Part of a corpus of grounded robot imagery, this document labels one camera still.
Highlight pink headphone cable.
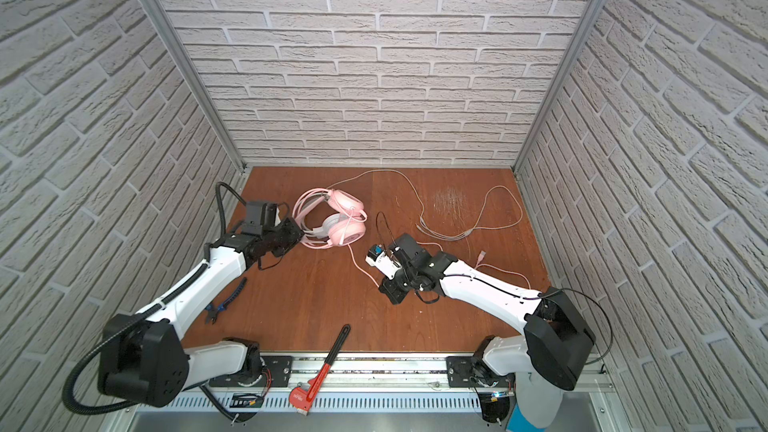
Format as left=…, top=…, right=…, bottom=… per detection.
left=347, top=239, right=534, bottom=290

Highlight pink headphones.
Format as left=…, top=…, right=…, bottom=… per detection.
left=292, top=188, right=368, bottom=250

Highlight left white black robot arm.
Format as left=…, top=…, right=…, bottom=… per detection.
left=97, top=202, right=303, bottom=407

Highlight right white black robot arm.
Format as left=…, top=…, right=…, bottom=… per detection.
left=366, top=234, right=596, bottom=391

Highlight white headphones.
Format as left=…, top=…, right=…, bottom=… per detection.
left=299, top=213, right=340, bottom=242

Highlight grey gloved hand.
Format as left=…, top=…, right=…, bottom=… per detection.
left=507, top=372, right=563, bottom=431

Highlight blue black pliers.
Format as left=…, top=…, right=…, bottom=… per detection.
left=205, top=277, right=247, bottom=325

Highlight red black pipe wrench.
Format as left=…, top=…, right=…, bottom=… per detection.
left=289, top=324, right=351, bottom=415

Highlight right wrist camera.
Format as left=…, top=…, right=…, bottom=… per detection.
left=365, top=244, right=402, bottom=279

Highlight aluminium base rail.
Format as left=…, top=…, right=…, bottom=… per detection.
left=119, top=350, right=613, bottom=415

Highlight black corrugated cable conduit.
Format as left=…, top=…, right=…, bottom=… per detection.
left=62, top=182, right=253, bottom=424

